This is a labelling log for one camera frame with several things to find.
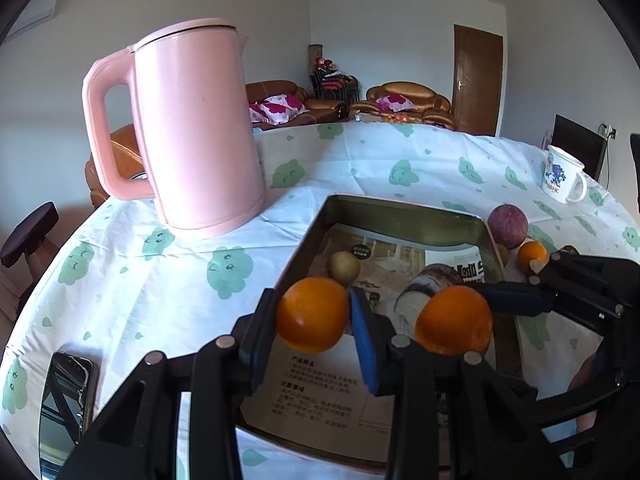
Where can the white air conditioner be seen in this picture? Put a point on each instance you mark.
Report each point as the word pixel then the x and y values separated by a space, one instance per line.
pixel 35 13

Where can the pink floral cushion on armchair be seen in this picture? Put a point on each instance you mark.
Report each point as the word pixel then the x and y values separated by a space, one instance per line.
pixel 394 103

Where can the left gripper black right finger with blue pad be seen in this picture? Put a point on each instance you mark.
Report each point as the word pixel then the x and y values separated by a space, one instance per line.
pixel 452 415

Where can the pink electric kettle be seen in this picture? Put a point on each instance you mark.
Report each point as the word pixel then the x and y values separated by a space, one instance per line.
pixel 190 110

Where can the brown leather armchair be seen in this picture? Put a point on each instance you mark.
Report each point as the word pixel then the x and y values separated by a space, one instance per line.
pixel 435 109

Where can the printed paper in tin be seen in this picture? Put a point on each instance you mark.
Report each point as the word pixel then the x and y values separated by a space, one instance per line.
pixel 303 392

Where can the brown leather long sofa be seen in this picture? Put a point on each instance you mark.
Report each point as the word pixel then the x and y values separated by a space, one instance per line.
pixel 320 111

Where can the coffee table with fruits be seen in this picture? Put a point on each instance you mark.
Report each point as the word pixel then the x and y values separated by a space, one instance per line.
pixel 392 118

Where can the stacked dark chairs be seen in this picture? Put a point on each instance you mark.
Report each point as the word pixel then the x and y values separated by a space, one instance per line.
pixel 335 86

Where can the white tablecloth green clouds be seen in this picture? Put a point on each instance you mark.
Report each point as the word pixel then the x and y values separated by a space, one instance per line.
pixel 124 285

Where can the white cartoon mug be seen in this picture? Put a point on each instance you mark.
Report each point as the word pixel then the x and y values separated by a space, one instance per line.
pixel 564 176

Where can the dark brown passion fruit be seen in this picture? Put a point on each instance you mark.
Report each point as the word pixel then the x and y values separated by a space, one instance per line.
pixel 570 249

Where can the pink metal tin box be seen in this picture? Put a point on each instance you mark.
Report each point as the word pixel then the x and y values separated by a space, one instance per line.
pixel 420 224

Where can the small yellow-brown potato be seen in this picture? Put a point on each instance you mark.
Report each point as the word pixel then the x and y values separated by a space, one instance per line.
pixel 343 267

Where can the brown wooden door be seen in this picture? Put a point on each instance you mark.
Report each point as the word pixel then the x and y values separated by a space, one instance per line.
pixel 478 68

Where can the pink floral cushion on sofa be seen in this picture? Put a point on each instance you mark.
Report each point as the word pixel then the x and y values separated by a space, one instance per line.
pixel 276 110

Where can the purple round radish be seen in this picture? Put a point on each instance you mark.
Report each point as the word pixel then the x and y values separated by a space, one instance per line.
pixel 508 225

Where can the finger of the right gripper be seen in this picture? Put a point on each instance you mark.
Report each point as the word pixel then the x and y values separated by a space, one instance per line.
pixel 514 298

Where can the black television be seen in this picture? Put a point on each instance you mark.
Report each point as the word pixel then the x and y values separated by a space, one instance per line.
pixel 580 142

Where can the dark round stool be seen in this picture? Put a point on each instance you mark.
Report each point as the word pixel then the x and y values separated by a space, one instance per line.
pixel 29 240

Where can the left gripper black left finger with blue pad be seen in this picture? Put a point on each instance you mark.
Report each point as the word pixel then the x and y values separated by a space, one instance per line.
pixel 135 435

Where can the black smartphone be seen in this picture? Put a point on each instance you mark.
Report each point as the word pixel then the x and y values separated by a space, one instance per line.
pixel 66 409

